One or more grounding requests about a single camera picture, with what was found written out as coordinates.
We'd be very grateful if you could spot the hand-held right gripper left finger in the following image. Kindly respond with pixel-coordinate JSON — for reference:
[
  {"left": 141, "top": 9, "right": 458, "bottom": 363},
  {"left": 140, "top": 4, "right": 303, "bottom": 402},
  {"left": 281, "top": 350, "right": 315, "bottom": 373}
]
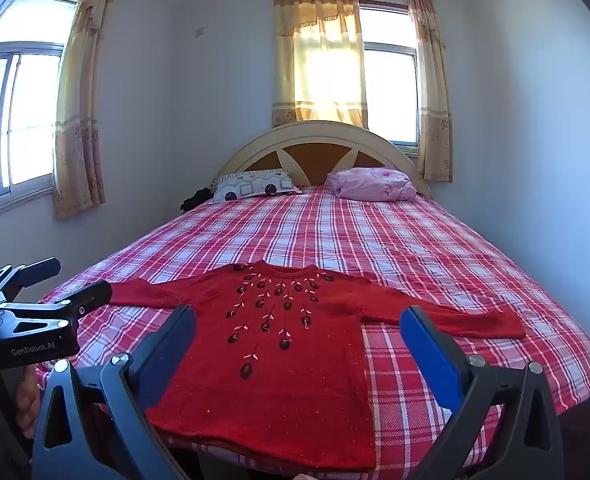
[{"left": 32, "top": 304, "right": 198, "bottom": 480}]

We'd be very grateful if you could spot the white patterned pillow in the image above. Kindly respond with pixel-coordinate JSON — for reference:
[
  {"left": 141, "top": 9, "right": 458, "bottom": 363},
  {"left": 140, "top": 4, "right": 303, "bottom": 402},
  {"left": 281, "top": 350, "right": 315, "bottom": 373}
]
[{"left": 211, "top": 169, "right": 303, "bottom": 204}]

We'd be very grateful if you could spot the yellow curtain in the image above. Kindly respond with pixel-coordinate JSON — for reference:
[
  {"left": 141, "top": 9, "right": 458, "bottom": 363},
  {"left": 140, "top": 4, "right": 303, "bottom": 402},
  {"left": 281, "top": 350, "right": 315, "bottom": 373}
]
[
  {"left": 52, "top": 0, "right": 120, "bottom": 221},
  {"left": 407, "top": 0, "right": 454, "bottom": 183},
  {"left": 272, "top": 0, "right": 368, "bottom": 128}
]

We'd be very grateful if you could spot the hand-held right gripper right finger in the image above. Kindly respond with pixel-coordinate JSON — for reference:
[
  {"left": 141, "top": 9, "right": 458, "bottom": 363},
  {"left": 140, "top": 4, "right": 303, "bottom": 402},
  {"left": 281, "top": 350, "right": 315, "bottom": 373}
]
[{"left": 400, "top": 304, "right": 566, "bottom": 480}]

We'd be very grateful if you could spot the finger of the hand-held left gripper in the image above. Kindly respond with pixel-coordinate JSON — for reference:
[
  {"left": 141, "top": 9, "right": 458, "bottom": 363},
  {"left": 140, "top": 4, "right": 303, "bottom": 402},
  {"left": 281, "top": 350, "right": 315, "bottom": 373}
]
[
  {"left": 0, "top": 280, "right": 113, "bottom": 333},
  {"left": 0, "top": 257, "right": 62, "bottom": 307}
]

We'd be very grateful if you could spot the red plaid bed sheet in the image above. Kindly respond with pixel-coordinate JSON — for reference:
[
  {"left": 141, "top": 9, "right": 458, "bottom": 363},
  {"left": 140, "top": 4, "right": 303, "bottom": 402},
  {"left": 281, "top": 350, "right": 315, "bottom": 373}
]
[{"left": 35, "top": 185, "right": 590, "bottom": 480}]

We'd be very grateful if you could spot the pink floral pillow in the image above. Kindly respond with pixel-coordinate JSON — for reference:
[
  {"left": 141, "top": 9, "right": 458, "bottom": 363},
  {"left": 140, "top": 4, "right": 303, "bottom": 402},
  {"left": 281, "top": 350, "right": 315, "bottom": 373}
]
[{"left": 325, "top": 167, "right": 418, "bottom": 202}]

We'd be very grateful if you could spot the red embroidered sweater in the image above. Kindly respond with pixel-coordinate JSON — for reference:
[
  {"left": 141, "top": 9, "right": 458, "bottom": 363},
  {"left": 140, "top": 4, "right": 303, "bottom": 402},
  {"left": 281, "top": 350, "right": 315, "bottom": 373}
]
[{"left": 107, "top": 260, "right": 526, "bottom": 471}]

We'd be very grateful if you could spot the cream wooden headboard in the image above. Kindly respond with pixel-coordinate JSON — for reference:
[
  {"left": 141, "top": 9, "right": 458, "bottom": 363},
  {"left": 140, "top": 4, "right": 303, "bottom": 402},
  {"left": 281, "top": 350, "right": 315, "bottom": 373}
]
[{"left": 210, "top": 120, "right": 433, "bottom": 198}]

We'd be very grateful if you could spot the dark cloth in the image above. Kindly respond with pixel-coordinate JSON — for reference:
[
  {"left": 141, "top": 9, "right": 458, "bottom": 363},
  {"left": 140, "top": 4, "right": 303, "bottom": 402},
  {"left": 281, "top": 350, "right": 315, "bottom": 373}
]
[{"left": 181, "top": 187, "right": 216, "bottom": 212}]

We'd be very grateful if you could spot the person's left hand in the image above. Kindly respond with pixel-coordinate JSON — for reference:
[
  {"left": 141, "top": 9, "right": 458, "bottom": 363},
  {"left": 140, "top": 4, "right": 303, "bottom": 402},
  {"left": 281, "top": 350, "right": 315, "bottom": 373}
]
[{"left": 16, "top": 377, "right": 40, "bottom": 428}]

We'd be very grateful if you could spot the window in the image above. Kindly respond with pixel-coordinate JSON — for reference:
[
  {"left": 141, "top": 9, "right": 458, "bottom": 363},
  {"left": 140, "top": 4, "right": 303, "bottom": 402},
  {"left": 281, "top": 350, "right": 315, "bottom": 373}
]
[
  {"left": 360, "top": 5, "right": 420, "bottom": 148},
  {"left": 0, "top": 0, "right": 83, "bottom": 216}
]

